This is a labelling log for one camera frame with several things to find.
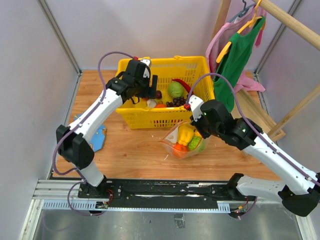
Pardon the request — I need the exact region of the green sugar apple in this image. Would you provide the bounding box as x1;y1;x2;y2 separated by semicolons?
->
187;136;202;152

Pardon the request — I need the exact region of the yellow bell pepper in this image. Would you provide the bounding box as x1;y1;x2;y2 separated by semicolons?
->
177;124;194;146

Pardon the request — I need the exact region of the clear zip top bag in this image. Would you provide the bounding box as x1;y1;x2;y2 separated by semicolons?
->
159;121;210;159

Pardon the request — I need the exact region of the orange fruit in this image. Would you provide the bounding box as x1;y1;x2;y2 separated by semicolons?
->
172;143;188;159

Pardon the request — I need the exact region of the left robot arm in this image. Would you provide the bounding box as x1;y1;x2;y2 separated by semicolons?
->
56;58;158;198

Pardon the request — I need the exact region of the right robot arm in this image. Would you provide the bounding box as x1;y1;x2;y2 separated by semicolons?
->
189;95;320;217

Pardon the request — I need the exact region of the green tank top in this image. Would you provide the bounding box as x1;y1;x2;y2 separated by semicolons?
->
213;16;266;112

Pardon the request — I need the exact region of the dark red fig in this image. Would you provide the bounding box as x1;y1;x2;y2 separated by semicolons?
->
155;90;162;99

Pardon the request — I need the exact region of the orange in basket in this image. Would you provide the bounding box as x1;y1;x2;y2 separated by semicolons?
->
155;103;167;108

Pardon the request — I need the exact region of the green cabbage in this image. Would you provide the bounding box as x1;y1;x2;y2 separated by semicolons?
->
167;81;185;99

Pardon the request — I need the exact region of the dark grape bunch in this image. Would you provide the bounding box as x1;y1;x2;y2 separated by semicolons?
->
165;96;187;108

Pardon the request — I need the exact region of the yellow plastic basket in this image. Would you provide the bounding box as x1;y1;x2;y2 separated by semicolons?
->
116;56;210;129

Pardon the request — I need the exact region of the red chili pepper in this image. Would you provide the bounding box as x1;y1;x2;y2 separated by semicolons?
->
172;78;193;94

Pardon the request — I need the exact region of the blue cloth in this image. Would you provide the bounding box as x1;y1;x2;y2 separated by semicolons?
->
87;124;107;152

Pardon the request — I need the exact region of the yellow hanger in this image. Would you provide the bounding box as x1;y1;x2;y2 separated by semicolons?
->
216;0;262;64

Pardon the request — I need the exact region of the pink shirt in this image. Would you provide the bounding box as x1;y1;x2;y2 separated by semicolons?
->
205;8;265;92

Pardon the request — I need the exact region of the grey hanger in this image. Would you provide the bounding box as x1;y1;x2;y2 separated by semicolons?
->
228;0;256;23

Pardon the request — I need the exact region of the wooden clothes rack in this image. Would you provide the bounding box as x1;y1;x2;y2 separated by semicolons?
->
211;0;320;157

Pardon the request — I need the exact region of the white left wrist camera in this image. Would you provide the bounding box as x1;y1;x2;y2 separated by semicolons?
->
139;58;152;79

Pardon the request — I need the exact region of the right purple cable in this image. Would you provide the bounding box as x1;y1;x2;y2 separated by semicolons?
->
184;72;320;221

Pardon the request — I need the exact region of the purple cable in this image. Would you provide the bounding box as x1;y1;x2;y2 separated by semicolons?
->
52;51;140;217
184;72;320;221

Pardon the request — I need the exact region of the white cable duct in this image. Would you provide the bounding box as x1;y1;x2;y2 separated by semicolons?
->
41;201;231;213

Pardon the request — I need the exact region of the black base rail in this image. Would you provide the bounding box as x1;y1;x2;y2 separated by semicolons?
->
78;178;255;210

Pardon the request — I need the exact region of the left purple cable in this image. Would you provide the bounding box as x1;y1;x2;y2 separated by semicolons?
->
52;51;140;217

